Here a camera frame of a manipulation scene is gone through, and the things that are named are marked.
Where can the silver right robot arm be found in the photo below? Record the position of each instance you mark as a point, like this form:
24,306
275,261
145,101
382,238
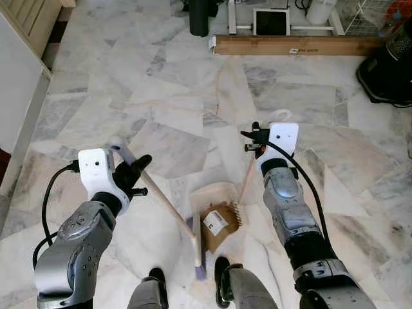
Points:
290,206

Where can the white-framed black tablet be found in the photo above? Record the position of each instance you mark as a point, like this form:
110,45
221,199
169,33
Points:
270,22

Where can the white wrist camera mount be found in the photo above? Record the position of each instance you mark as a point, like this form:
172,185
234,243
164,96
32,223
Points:
283,138
95,168

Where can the brown cardboard piece with label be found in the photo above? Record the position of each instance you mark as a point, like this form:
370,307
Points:
225,214

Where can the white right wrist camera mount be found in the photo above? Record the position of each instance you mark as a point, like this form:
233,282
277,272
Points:
283,138

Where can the grey left robot leg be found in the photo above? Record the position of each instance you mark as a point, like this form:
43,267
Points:
145,293

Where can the grey robot leg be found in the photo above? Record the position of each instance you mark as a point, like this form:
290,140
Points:
145,293
248,290

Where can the red object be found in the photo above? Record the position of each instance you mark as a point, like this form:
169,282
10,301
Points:
398,11

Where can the white metal rack frame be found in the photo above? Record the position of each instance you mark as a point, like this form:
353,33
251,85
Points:
232,16

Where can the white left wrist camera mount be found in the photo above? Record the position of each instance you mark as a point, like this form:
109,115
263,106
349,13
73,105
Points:
95,168

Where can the wooden broom with purple bristles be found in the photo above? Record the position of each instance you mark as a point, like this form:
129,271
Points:
168,203

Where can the slatted wooden cabinet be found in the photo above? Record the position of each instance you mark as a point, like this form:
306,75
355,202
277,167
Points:
29,16

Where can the white cabinet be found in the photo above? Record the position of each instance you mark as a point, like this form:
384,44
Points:
16,90

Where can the grey right robot leg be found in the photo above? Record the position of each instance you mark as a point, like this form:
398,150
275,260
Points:
248,290

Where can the black cylinder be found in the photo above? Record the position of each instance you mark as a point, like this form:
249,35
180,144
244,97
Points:
201,16

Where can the white plastic jug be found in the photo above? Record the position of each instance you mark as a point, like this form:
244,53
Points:
320,11

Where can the long brown cardboard box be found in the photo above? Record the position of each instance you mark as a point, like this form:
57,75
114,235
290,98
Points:
296,45

